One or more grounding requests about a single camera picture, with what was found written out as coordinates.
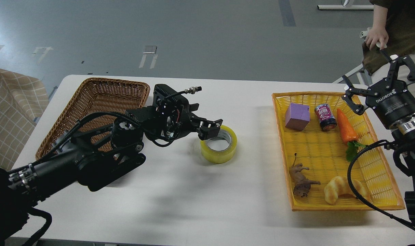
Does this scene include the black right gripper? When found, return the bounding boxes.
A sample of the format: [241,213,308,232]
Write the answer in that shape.
[342,48,415,129]

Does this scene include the person in dark shirt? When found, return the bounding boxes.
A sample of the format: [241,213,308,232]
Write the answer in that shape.
[362,0,415,83]

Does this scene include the beige checkered cloth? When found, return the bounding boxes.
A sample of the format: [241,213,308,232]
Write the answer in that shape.
[0,68,49,170]

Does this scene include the purple foam cube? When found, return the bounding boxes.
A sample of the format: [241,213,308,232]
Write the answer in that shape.
[285,103,310,131]

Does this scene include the small purple drink can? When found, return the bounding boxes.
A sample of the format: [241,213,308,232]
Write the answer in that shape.
[314,104,337,132]

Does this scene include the person's hand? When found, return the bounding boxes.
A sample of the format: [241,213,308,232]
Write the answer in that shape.
[365,26,389,50]

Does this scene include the toy croissant bread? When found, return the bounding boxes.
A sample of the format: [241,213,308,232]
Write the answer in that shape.
[324,176,371,205]

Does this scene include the brown wicker basket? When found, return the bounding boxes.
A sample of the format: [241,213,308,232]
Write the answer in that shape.
[35,78,150,159]

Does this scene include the yellow tape roll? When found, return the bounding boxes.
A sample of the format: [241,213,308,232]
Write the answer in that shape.
[200,125,238,164]

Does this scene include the brown toy lion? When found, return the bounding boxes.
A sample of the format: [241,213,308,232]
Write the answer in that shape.
[289,153,321,197]

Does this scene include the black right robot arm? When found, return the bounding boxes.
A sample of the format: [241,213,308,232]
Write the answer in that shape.
[342,49,415,231]

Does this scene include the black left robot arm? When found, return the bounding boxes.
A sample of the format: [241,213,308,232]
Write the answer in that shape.
[0,84,223,246]

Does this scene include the orange toy carrot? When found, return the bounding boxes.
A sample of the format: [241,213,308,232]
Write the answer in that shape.
[337,108,366,162]

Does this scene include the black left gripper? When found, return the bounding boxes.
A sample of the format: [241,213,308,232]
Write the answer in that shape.
[127,84,223,145]

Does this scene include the white handheld controller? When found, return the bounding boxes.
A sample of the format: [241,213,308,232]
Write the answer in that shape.
[359,27,381,48]

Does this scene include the yellow plastic basket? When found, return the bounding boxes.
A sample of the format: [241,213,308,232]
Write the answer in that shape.
[272,92,405,211]

